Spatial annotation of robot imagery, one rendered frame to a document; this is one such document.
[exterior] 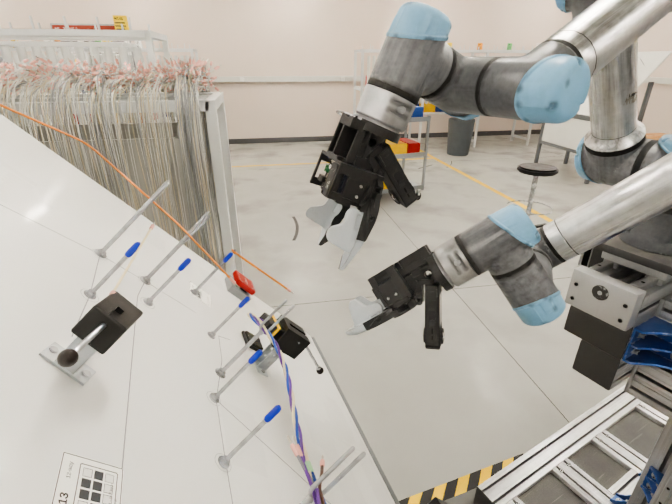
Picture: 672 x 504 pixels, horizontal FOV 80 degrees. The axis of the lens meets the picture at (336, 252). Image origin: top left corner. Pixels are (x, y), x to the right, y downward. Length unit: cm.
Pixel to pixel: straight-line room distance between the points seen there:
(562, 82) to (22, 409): 59
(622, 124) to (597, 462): 126
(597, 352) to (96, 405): 101
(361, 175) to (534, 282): 32
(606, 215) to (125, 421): 73
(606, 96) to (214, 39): 807
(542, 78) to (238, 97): 830
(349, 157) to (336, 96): 831
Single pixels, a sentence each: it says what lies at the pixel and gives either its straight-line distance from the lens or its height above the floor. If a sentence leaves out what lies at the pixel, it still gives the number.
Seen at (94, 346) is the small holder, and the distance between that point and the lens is 41.
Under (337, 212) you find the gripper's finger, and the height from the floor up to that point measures 132.
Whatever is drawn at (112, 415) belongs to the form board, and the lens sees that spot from 44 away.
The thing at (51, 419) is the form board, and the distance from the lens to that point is 40.
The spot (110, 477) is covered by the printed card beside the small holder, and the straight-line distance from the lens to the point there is 40.
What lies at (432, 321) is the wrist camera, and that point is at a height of 115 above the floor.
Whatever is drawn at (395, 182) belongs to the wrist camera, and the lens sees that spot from 62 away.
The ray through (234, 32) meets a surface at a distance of 872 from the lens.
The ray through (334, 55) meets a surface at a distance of 884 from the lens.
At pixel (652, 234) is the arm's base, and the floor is 120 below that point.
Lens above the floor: 154
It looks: 25 degrees down
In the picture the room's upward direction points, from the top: straight up
